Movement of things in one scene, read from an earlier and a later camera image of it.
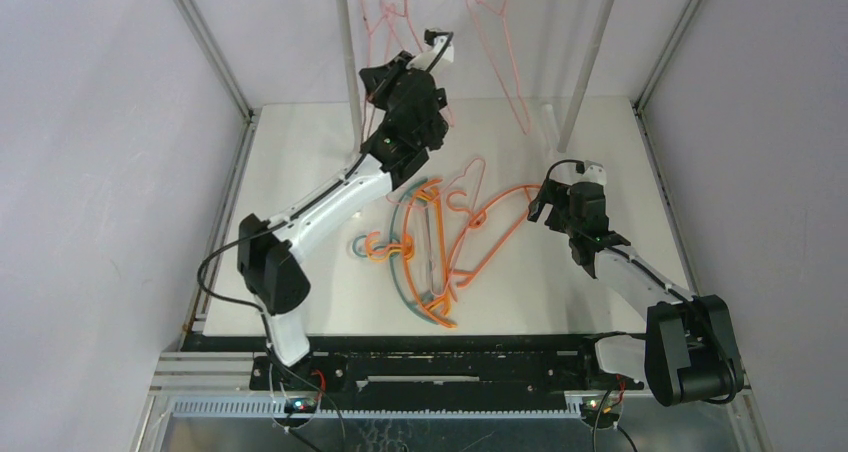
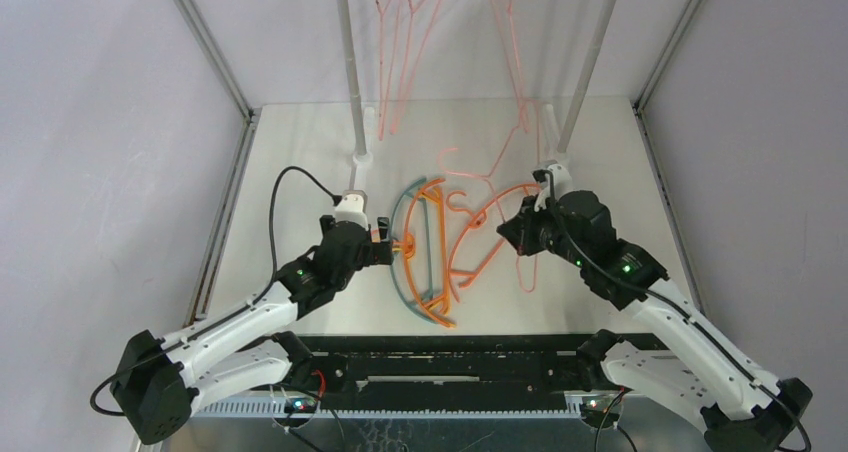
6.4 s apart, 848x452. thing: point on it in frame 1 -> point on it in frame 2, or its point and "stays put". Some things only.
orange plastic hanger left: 407,247 stays put
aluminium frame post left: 249,116 stays put
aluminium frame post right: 680,29 stays put
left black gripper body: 384,85 -> 372,253
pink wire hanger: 492,27 -> 518,93
